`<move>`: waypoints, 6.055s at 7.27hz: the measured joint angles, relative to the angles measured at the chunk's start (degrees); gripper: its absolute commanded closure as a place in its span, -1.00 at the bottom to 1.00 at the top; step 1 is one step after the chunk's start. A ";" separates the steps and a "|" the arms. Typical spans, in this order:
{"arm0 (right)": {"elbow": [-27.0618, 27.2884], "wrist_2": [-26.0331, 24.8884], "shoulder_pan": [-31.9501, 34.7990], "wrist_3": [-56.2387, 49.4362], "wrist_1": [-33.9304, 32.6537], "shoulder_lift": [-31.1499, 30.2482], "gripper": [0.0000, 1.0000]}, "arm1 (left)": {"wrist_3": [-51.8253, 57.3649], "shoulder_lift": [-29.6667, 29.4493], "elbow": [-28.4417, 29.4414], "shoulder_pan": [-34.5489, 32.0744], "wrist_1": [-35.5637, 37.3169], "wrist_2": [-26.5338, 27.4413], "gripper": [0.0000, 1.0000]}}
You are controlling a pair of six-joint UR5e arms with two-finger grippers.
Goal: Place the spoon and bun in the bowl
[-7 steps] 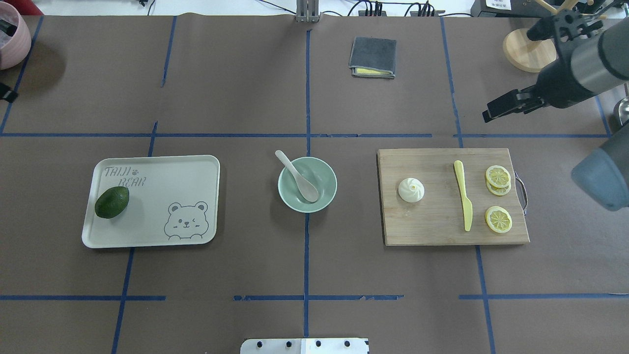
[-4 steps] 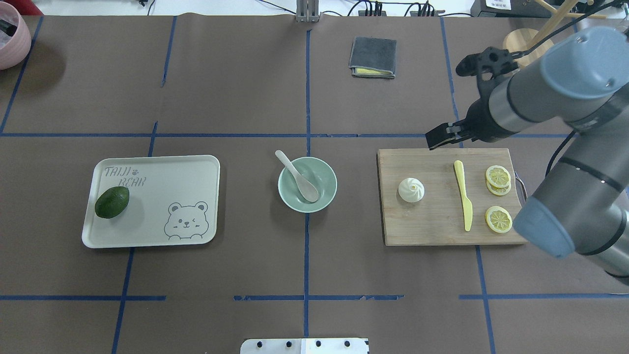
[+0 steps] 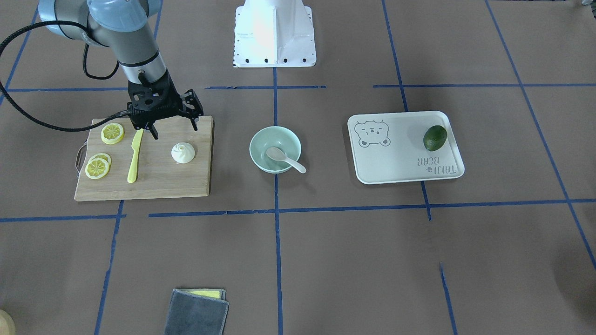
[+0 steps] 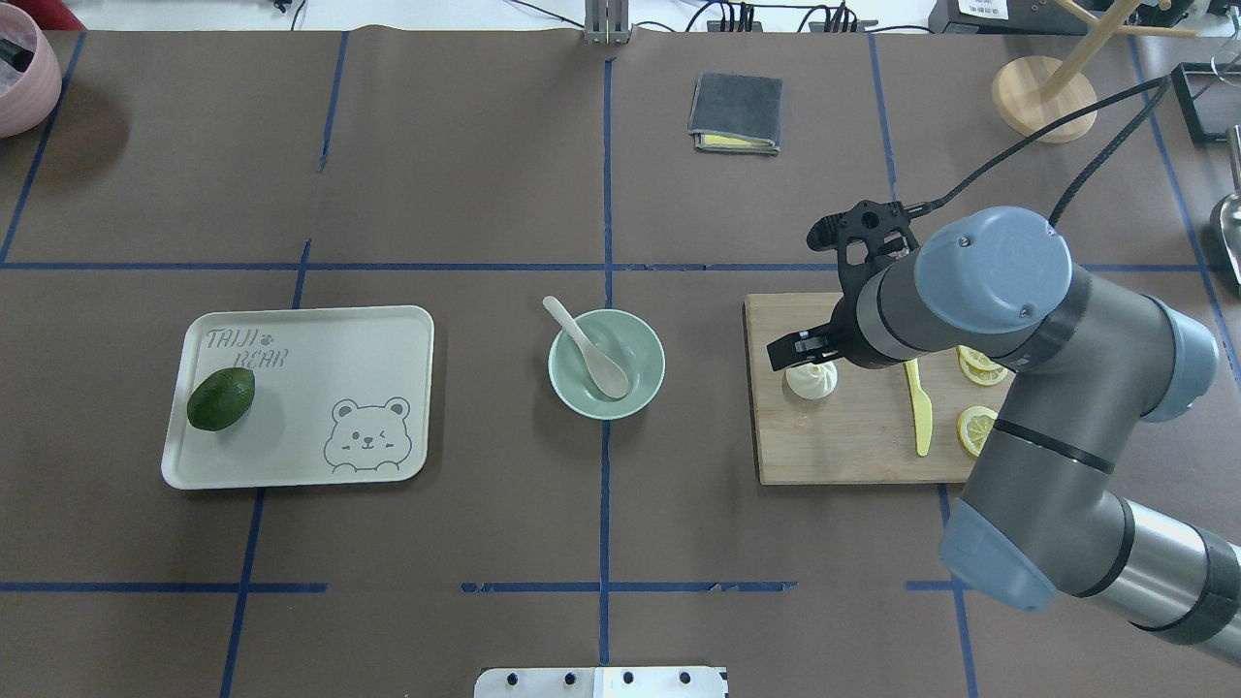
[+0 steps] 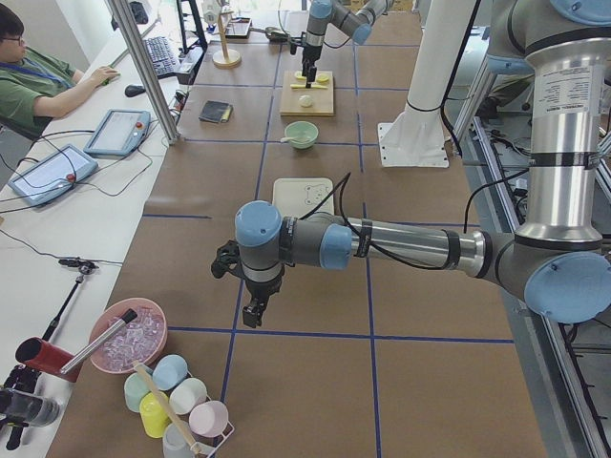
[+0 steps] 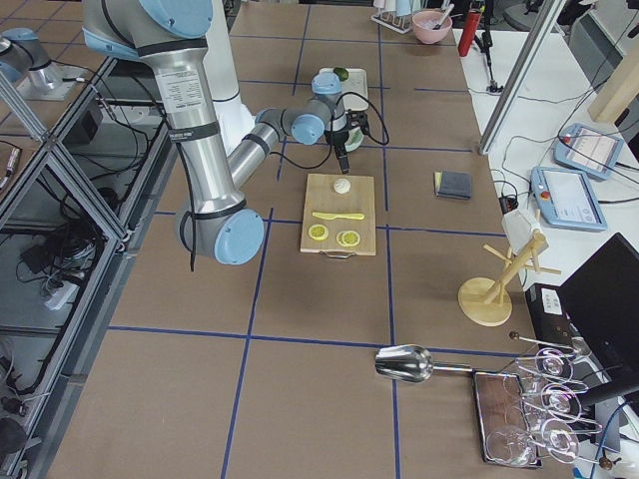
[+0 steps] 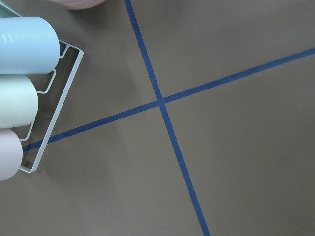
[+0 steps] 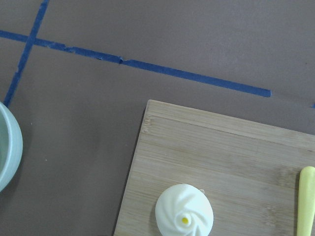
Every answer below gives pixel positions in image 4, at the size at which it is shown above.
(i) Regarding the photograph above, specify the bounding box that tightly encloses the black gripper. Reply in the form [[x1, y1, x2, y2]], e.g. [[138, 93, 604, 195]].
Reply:
[[766, 322, 855, 371]]

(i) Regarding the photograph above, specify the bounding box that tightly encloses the white ceramic spoon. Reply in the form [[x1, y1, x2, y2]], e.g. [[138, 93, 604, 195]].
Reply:
[[542, 296, 630, 400]]

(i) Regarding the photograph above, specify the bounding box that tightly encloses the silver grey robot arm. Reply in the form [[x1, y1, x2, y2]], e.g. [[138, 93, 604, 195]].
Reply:
[[767, 202, 1240, 664]]

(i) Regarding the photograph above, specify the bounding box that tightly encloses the light green bowl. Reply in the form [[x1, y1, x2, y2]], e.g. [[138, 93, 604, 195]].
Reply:
[[547, 308, 668, 422]]

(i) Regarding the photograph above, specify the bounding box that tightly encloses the pink bowl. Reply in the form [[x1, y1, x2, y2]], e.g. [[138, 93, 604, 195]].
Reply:
[[1, 2, 62, 139]]

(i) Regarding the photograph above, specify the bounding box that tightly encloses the wooden cutting board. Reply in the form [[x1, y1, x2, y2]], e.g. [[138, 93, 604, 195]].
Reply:
[[745, 293, 1014, 486]]

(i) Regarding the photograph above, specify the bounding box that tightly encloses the yellow plastic knife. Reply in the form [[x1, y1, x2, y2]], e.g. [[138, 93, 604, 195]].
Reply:
[[903, 359, 934, 457]]

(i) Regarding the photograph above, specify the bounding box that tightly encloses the lemon slice upper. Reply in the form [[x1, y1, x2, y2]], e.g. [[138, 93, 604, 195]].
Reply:
[[956, 345, 1006, 374]]

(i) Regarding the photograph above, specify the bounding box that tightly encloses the lemon slice lower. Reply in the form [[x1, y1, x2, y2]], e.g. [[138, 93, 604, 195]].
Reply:
[[956, 405, 998, 460]]

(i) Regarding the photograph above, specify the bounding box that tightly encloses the lemon slice under stack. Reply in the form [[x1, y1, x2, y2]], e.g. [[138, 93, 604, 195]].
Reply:
[[959, 363, 1009, 386]]

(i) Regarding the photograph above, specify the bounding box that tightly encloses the grey folded cloth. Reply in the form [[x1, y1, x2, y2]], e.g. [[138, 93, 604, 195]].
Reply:
[[688, 72, 783, 155]]

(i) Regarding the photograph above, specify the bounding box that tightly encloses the wooden mug tree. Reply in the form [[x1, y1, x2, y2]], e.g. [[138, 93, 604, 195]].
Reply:
[[990, 1, 1196, 144]]

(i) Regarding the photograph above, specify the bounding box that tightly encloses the white bear tray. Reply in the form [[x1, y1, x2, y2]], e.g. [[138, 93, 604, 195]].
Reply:
[[161, 306, 436, 491]]

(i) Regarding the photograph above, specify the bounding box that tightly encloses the metal scoop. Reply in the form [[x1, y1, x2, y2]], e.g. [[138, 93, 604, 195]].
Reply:
[[1207, 125, 1240, 296]]

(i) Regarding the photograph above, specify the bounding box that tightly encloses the black glass rack tray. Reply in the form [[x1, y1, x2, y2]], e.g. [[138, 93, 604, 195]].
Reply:
[[1172, 62, 1240, 145]]

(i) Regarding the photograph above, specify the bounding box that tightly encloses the green avocado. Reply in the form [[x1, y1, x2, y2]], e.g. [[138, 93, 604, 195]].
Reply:
[[186, 366, 256, 432]]

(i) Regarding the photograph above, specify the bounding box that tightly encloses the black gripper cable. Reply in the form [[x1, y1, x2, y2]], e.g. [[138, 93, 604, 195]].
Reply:
[[903, 76, 1174, 230]]

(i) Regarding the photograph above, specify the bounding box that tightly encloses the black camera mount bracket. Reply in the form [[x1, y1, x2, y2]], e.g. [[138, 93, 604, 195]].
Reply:
[[805, 200, 932, 298]]

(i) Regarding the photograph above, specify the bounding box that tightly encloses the aluminium frame post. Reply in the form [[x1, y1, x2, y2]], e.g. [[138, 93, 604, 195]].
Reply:
[[585, 0, 632, 46]]

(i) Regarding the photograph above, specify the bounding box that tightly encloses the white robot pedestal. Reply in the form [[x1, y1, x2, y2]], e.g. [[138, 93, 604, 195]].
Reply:
[[473, 664, 730, 697]]

